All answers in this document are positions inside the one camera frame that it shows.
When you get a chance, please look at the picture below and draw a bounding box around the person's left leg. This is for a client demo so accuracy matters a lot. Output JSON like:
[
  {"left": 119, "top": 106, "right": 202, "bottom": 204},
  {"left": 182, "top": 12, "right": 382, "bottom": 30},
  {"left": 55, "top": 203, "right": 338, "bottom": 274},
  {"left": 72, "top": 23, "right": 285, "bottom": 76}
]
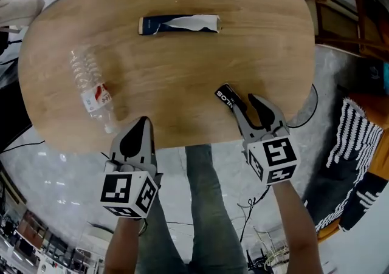
[{"left": 135, "top": 172, "right": 189, "bottom": 274}]

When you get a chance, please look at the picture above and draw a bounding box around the clear plastic water bottle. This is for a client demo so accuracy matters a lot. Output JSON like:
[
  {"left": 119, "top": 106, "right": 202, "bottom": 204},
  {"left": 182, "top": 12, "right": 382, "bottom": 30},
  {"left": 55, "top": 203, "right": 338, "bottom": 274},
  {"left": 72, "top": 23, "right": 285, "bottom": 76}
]
[{"left": 69, "top": 47, "right": 121, "bottom": 134}]

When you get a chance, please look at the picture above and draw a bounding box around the person's leg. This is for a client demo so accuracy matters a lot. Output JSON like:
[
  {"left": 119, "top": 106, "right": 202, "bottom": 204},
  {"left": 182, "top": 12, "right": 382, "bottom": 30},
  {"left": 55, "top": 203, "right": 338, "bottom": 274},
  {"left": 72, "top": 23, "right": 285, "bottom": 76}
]
[
  {"left": 135, "top": 172, "right": 189, "bottom": 274},
  {"left": 184, "top": 143, "right": 249, "bottom": 274}
]

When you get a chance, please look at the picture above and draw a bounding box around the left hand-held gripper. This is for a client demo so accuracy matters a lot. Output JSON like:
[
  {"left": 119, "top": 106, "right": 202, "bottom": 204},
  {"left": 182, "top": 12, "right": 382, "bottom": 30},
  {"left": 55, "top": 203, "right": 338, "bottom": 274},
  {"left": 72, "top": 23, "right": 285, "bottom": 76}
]
[{"left": 100, "top": 117, "right": 164, "bottom": 219}]

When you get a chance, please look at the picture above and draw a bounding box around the teal storage box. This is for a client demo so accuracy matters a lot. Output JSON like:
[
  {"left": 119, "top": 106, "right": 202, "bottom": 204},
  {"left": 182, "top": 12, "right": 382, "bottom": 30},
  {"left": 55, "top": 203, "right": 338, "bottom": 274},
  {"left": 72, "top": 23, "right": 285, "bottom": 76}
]
[{"left": 363, "top": 60, "right": 389, "bottom": 90}]

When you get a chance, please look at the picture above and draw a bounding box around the wooden shelf rack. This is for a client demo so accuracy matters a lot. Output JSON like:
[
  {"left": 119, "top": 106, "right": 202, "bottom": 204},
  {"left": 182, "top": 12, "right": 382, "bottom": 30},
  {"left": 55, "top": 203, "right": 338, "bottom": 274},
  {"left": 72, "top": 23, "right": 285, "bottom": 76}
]
[{"left": 305, "top": 0, "right": 389, "bottom": 61}]

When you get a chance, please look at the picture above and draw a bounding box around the person's right leg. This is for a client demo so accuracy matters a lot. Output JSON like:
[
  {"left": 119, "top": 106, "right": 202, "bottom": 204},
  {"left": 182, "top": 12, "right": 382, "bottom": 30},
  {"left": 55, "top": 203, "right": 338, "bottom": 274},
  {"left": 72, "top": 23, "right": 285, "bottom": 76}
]
[{"left": 184, "top": 143, "right": 249, "bottom": 274}]

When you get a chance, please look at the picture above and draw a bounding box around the white kettle jug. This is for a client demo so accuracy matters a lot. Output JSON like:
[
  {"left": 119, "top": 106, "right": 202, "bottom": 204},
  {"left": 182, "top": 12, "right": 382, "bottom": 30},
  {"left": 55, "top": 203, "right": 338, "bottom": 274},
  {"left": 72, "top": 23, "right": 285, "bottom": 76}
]
[{"left": 0, "top": 0, "right": 46, "bottom": 29}]

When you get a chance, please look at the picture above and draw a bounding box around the small black packet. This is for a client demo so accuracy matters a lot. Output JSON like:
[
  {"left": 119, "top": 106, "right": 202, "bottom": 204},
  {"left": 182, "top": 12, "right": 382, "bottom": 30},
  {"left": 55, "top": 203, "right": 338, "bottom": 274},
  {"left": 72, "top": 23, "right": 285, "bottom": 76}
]
[{"left": 214, "top": 83, "right": 249, "bottom": 115}]

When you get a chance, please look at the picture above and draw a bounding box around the person's left forearm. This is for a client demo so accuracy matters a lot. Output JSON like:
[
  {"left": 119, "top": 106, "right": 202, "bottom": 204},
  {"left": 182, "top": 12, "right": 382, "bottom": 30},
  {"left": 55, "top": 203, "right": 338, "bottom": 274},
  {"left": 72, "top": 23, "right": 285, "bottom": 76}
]
[{"left": 103, "top": 216, "right": 146, "bottom": 274}]

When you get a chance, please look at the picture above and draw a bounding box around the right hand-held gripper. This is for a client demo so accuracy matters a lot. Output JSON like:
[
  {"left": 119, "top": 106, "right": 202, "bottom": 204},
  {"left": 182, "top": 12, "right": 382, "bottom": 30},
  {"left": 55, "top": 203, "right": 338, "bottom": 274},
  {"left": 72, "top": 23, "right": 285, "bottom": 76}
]
[{"left": 233, "top": 94, "right": 300, "bottom": 187}]

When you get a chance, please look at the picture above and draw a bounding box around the oval wooden table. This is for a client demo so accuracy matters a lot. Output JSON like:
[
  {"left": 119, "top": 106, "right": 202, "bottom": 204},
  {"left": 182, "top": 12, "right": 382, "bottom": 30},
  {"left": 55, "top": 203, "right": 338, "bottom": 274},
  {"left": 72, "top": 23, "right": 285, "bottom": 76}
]
[{"left": 17, "top": 0, "right": 315, "bottom": 155}]

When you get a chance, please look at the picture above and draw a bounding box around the torn dark blue packet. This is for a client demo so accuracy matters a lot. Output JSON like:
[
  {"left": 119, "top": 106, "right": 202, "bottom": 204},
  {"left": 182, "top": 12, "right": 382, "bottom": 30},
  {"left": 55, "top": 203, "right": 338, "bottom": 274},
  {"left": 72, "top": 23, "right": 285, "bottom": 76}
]
[{"left": 138, "top": 14, "right": 223, "bottom": 36}]

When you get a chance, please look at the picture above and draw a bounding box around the black white striped blanket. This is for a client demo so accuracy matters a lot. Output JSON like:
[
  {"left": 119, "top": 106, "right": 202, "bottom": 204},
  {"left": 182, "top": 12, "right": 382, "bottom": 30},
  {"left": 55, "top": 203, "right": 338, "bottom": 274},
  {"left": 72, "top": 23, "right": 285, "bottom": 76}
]
[{"left": 303, "top": 96, "right": 389, "bottom": 234}]

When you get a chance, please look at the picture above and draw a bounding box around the person's right forearm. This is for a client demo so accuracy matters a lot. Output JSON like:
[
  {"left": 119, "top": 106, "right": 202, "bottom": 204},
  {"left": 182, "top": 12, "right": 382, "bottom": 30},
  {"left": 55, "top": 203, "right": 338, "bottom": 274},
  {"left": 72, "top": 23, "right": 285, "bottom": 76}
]
[{"left": 272, "top": 183, "right": 325, "bottom": 274}]

